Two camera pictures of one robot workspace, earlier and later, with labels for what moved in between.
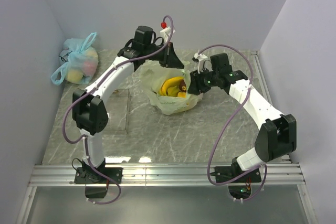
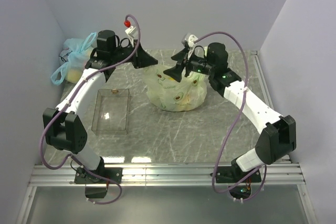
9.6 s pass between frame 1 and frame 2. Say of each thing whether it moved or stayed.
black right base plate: stayed
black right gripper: moved
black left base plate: stayed
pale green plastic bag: moved
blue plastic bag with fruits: stayed
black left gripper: moved
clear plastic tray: stayed
